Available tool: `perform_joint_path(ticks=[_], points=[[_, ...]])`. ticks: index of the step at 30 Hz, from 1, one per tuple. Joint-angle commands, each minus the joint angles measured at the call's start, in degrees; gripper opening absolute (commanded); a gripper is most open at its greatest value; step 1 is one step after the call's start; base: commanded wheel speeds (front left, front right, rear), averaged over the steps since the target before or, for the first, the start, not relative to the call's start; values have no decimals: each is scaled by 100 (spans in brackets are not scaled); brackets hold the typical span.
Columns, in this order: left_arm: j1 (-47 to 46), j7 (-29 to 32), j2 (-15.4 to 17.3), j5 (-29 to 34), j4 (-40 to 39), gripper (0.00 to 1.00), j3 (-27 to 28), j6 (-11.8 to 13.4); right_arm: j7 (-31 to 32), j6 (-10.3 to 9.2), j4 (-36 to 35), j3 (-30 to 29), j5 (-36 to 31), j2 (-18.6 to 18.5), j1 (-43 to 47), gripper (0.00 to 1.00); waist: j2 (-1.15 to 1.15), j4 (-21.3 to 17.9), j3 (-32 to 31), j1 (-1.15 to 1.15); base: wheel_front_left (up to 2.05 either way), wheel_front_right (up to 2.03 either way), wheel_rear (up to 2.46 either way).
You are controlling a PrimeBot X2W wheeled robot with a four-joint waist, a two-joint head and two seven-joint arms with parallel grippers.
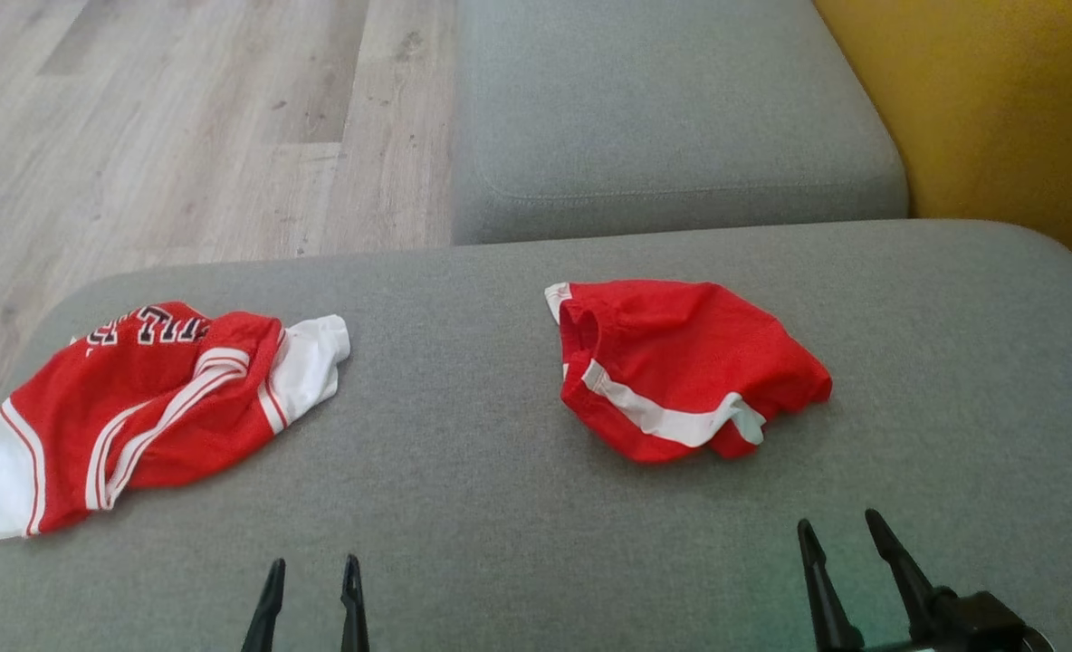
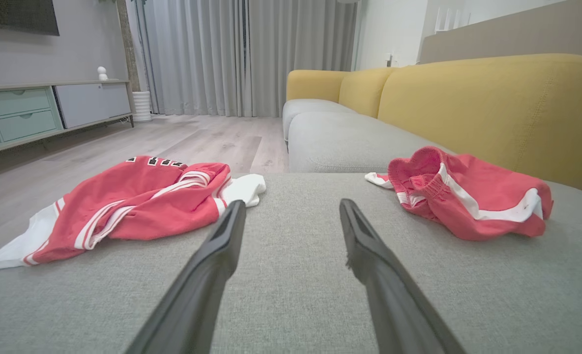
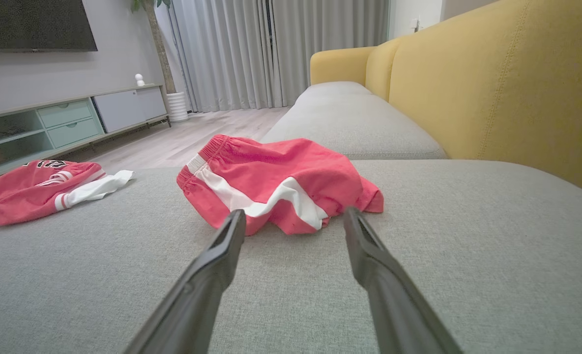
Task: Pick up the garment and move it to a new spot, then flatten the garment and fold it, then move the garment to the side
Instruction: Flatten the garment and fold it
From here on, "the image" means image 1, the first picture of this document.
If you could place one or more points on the grey sofa chaise section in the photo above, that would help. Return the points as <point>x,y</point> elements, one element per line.
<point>663,109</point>

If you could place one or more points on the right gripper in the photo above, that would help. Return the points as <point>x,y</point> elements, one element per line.
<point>984,625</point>

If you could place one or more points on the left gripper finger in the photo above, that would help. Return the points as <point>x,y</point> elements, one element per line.
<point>354,611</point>
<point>266,611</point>

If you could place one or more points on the red and white basketball jersey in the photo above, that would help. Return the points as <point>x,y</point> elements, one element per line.
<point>138,417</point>

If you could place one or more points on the large grey sofa seat cushion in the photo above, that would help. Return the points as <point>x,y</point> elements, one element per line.
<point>464,471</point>

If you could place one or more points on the red shorts with white trim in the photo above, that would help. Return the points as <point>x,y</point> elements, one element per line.
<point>681,344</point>

